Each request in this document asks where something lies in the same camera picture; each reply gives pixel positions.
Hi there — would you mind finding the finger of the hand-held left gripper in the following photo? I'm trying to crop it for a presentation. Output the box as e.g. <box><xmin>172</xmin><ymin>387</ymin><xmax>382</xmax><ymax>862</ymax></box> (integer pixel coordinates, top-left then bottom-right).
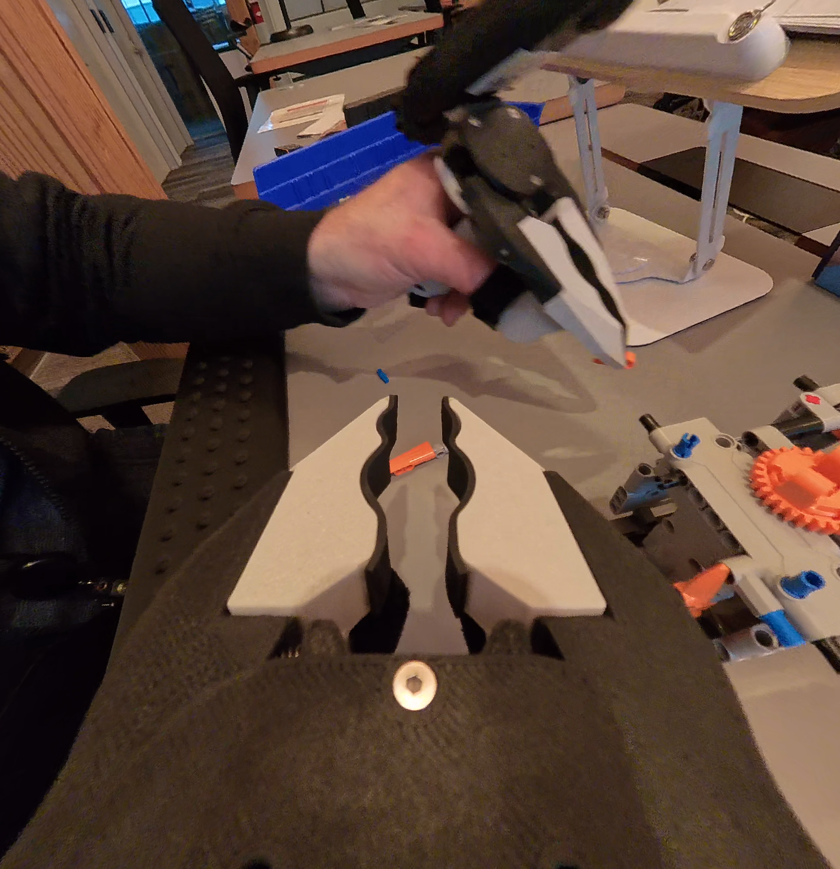
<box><xmin>517</xmin><ymin>219</ymin><xmax>629</xmax><ymax>369</ymax></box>
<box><xmin>554</xmin><ymin>199</ymin><xmax>629</xmax><ymax>335</ymax></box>

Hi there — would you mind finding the toy building-block model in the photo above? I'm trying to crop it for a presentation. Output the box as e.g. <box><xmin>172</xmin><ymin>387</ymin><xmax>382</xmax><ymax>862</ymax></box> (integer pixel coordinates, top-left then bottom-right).
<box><xmin>610</xmin><ymin>377</ymin><xmax>840</xmax><ymax>673</ymax></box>

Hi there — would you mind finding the white book stand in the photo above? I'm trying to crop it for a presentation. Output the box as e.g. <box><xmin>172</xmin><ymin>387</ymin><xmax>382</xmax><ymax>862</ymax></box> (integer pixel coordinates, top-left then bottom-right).
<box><xmin>464</xmin><ymin>0</ymin><xmax>840</xmax><ymax>347</ymax></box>

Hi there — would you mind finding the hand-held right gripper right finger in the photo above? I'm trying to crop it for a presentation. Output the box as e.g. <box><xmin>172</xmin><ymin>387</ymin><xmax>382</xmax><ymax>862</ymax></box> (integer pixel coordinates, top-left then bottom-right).
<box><xmin>440</xmin><ymin>396</ymin><xmax>609</xmax><ymax>655</ymax></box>

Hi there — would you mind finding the clear plastic bag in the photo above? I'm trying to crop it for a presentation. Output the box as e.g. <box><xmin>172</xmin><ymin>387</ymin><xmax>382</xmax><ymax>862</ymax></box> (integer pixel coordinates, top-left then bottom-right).
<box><xmin>257</xmin><ymin>94</ymin><xmax>348</xmax><ymax>137</ymax></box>

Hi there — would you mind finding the blue plastic bin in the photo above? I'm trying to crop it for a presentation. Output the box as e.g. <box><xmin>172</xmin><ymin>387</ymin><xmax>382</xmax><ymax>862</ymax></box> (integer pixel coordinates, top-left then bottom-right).
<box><xmin>253</xmin><ymin>102</ymin><xmax>543</xmax><ymax>211</ymax></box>

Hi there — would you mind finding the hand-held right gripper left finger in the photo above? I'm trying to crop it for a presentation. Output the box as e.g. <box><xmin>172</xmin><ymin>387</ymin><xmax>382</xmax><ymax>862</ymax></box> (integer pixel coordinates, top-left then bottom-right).
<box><xmin>226</xmin><ymin>394</ymin><xmax>410</xmax><ymax>654</ymax></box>

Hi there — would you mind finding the black dimpled panel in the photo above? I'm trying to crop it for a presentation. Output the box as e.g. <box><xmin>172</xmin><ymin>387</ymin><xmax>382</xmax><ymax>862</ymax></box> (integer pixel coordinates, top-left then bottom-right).
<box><xmin>115</xmin><ymin>343</ymin><xmax>288</xmax><ymax>632</ymax></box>

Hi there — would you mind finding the wide wooden post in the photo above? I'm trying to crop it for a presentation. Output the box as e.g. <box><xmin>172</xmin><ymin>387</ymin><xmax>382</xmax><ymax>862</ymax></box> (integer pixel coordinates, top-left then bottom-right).
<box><xmin>0</xmin><ymin>0</ymin><xmax>168</xmax><ymax>201</ymax></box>

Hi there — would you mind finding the person's left hand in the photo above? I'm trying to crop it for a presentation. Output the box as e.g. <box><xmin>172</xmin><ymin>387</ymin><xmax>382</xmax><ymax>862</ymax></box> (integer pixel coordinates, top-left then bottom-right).
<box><xmin>308</xmin><ymin>153</ymin><xmax>496</xmax><ymax>328</ymax></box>

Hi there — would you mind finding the black office chair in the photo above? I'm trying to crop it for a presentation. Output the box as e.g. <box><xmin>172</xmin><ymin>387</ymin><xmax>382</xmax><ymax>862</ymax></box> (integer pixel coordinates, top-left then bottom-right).
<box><xmin>152</xmin><ymin>0</ymin><xmax>258</xmax><ymax>164</ymax></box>

